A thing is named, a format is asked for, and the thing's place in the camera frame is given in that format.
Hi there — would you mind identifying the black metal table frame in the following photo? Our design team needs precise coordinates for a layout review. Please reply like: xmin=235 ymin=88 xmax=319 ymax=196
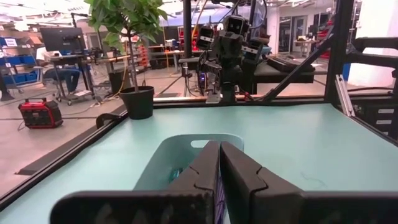
xmin=0 ymin=0 xmax=398 ymax=212

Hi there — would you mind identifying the teal plastic bin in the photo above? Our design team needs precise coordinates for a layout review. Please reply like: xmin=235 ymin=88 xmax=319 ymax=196
xmin=133 ymin=133 xmax=245 ymax=192

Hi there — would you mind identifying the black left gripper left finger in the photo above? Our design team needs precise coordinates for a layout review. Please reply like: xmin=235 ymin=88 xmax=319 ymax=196
xmin=49 ymin=140 xmax=221 ymax=224

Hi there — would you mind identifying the red and black generator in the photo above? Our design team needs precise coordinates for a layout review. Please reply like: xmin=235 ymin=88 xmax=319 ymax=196
xmin=17 ymin=98 xmax=64 ymax=129

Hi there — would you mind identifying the black computer monitor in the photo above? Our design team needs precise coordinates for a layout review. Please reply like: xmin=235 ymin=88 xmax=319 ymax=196
xmin=39 ymin=27 xmax=86 ymax=53

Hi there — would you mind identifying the black keyboard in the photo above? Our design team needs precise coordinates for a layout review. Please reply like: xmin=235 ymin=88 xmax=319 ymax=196
xmin=266 ymin=55 xmax=315 ymax=73

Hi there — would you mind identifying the seated person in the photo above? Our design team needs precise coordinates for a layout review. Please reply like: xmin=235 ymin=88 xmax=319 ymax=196
xmin=35 ymin=46 xmax=81 ymax=94

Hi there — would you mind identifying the silver aluminium bar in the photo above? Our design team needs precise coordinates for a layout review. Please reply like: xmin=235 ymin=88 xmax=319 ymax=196
xmin=335 ymin=73 xmax=356 ymax=118

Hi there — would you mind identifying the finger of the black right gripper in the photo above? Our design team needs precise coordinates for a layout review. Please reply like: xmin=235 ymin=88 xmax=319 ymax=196
xmin=230 ymin=31 xmax=245 ymax=60
xmin=217 ymin=31 xmax=232 ymax=60

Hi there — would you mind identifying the black rolling desk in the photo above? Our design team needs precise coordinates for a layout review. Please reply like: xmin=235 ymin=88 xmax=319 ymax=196
xmin=43 ymin=51 xmax=97 ymax=105

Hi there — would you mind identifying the black drawer cabinet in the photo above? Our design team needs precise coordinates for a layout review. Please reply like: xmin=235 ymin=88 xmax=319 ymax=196
xmin=351 ymin=95 xmax=398 ymax=141

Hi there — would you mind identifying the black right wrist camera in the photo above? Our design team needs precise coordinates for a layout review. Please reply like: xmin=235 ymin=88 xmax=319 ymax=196
xmin=223 ymin=14 xmax=249 ymax=35

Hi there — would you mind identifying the teal table mat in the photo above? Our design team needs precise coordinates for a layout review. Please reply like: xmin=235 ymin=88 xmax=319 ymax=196
xmin=0 ymin=102 xmax=398 ymax=224

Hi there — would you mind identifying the potted green plant black pot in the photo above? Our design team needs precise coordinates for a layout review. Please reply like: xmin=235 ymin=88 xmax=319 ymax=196
xmin=83 ymin=0 xmax=169 ymax=121

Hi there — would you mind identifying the blue storage bin shelf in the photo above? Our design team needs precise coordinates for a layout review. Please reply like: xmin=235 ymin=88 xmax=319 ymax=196
xmin=0 ymin=36 xmax=40 ymax=94

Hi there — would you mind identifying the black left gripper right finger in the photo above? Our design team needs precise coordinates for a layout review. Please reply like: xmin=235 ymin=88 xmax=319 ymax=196
xmin=220 ymin=141 xmax=398 ymax=224

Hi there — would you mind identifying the purple braided cable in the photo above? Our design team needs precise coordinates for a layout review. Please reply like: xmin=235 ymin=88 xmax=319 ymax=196
xmin=214 ymin=175 xmax=226 ymax=224

